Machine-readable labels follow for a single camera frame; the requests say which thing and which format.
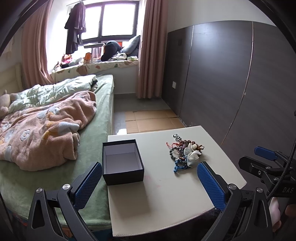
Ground green bed mattress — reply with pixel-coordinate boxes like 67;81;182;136
1;75;114;223

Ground beige plush toy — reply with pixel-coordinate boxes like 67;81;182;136
0;90;18;120

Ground grey pillow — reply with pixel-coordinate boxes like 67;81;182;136
120;35;140;57

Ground pink curtain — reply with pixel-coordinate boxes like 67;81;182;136
21;1;54;89
136;1;169;99

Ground black bag on sill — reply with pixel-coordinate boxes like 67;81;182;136
101;40;122;62

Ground cream padded headboard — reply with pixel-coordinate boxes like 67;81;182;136
0;63;24;94

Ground flattened cardboard sheets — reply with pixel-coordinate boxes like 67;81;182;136
125;109;185;133

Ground pink fleece blanket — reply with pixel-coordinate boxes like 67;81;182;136
1;91;97;171

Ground silver metal charm keychain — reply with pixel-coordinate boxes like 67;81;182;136
173;133;182;142

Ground pile of beaded bracelets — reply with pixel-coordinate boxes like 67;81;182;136
165;138;206;174

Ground window with dark frame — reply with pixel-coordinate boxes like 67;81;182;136
82;1;139;45

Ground patterned window seat cushion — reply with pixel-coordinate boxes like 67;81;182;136
50;59;138;82

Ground light green quilt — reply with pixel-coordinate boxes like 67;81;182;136
8;74;97;114

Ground right hand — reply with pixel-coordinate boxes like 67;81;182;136
269;197;296;232

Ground dark hanging clothes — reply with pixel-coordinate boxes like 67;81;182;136
64;1;86;55

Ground right pink curtain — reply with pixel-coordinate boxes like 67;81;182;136
136;1;169;99

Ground orange item on sill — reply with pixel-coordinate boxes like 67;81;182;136
83;52;92;64

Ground black jewelry box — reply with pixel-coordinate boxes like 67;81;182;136
102;139;144;186

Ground left pink curtain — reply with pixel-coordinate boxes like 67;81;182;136
21;1;54;89

